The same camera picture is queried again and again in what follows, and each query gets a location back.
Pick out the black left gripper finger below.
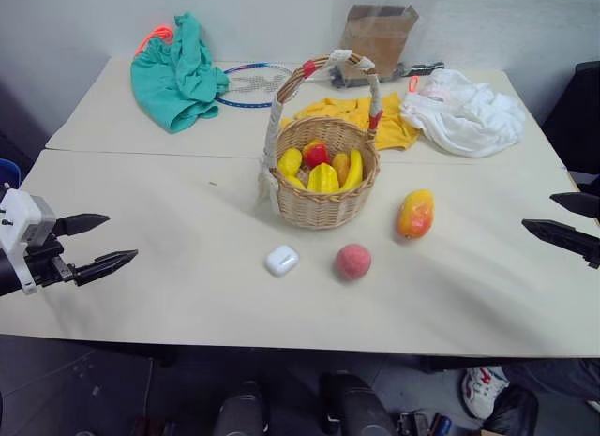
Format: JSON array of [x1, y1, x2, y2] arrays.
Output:
[[55, 213, 112, 237], [73, 248, 140, 288]]

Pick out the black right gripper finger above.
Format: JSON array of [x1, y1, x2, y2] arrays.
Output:
[[520, 218, 600, 271], [549, 191, 600, 219]]

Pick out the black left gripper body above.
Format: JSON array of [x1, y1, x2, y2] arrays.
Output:
[[23, 218, 79, 290]]

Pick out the yellow-brown pear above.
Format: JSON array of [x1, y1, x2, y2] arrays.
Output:
[[331, 152, 352, 185]]

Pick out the black chair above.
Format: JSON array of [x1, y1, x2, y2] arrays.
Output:
[[540, 60, 600, 196]]

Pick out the blue object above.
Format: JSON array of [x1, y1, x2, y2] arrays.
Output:
[[0, 158, 23, 189]]

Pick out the grey trouser leg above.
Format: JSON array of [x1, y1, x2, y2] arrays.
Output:
[[502, 357, 600, 403]]

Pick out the orange and yellow mango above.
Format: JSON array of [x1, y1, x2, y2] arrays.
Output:
[[396, 188, 435, 241]]

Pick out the white sneaker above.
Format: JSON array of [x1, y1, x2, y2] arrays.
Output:
[[460, 366, 511, 420]]

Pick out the white earbud case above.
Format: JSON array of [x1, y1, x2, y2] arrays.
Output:
[[263, 244, 301, 278]]

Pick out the black bag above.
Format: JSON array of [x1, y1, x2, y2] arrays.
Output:
[[481, 385, 541, 436]]

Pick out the dark rounded shape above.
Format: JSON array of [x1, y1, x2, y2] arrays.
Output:
[[319, 370, 398, 436], [214, 380, 269, 436]]

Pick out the yellow lemon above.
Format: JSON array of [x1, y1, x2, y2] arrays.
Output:
[[277, 147, 304, 177]]

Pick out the pink peach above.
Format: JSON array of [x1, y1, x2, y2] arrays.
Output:
[[333, 242, 373, 283]]

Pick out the yellow banana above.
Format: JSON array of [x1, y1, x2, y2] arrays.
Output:
[[337, 147, 365, 192]]

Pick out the blue badminton racket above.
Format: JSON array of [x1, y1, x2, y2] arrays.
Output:
[[213, 62, 296, 110]]

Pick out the tools on floor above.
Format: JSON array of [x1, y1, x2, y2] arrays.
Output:
[[397, 409, 454, 436]]

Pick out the yellow starfruit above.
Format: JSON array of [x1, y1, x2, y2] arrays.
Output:
[[306, 163, 340, 194]]

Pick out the red and yellow apple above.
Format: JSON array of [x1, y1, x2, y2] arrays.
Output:
[[302, 140, 331, 171]]

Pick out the yellow cloth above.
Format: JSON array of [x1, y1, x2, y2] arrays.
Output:
[[292, 92, 422, 152]]

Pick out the brown paper bag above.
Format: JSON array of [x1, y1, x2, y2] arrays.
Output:
[[336, 4, 421, 79]]

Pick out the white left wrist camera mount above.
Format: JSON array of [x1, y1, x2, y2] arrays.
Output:
[[0, 188, 58, 297]]

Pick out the white drawstring cloth bag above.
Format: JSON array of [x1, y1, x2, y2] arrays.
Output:
[[398, 68, 528, 158]]

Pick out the green drawstring cloth bag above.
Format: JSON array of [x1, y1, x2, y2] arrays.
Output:
[[129, 11, 232, 136]]

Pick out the wicker basket with handle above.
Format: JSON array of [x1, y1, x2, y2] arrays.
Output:
[[255, 48, 382, 231]]

